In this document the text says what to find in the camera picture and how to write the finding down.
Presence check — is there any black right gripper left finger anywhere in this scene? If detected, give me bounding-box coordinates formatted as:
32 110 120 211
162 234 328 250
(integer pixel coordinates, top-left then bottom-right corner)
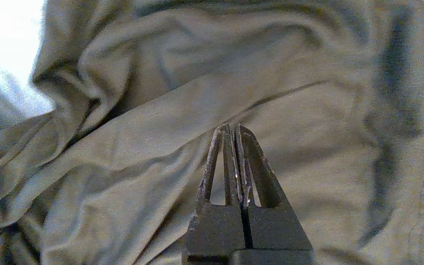
183 123 249 264

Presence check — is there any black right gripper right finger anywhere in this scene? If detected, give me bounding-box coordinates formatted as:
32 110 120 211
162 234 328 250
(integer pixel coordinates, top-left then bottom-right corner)
236 124 314 251

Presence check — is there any black t-shirt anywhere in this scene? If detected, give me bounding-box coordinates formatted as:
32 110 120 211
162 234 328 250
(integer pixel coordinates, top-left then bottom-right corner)
0 0 424 265

